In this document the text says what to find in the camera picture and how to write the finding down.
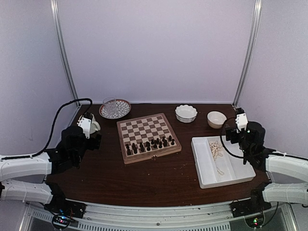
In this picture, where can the light chess pieces pile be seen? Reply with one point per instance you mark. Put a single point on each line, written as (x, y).
(216, 149)

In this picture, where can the white fluted bowl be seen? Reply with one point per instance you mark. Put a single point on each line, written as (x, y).
(186, 113)

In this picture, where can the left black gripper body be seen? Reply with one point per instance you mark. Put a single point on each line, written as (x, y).
(94, 143)

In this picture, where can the wooden chess board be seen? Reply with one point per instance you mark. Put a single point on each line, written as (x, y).
(143, 129)

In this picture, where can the white foam tray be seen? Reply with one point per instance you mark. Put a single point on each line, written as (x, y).
(218, 162)

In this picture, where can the left aluminium frame post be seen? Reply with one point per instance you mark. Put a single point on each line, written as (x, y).
(63, 54)

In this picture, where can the front aluminium rail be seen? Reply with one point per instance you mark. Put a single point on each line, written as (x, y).
(213, 217)

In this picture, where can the white chess piece lone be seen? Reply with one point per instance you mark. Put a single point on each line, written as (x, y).
(220, 172)

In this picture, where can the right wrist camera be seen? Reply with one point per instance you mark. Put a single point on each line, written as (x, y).
(240, 120)

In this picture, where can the cream ribbed mug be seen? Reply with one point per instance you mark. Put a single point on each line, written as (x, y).
(96, 125)

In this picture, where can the right aluminium frame post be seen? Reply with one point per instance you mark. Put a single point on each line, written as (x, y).
(249, 51)

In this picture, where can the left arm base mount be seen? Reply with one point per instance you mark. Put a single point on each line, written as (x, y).
(65, 214)

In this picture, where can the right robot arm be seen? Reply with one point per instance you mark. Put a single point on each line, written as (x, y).
(251, 139)

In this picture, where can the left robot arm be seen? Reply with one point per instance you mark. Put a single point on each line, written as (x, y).
(67, 154)

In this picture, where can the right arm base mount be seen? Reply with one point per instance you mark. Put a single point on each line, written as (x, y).
(252, 212)

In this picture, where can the cream round bowl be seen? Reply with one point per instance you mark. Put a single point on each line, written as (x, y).
(216, 119)

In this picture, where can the aluminium frame post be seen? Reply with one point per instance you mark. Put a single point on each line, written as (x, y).
(63, 54)
(249, 51)

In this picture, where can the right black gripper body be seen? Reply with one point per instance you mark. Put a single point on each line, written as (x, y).
(230, 134)

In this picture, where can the clear drinking glass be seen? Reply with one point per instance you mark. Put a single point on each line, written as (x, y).
(110, 105)

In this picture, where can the patterned ceramic plate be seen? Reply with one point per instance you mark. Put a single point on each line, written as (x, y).
(123, 107)

